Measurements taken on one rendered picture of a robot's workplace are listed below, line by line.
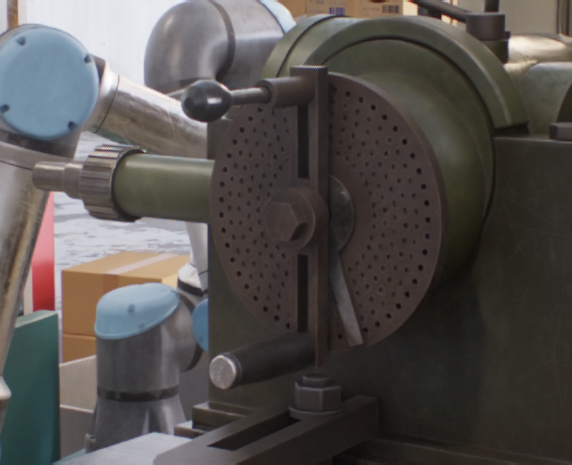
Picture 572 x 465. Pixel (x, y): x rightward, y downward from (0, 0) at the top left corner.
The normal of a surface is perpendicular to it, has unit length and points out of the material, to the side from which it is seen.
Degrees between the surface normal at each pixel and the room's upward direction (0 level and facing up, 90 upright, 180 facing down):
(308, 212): 90
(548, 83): 37
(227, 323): 90
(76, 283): 90
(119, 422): 72
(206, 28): 63
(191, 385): 90
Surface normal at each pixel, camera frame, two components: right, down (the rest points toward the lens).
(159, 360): 0.62, 0.12
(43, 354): 0.91, 0.06
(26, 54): 0.26, 0.04
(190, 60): 0.36, -0.21
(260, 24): 0.60, -0.32
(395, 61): -0.58, 0.12
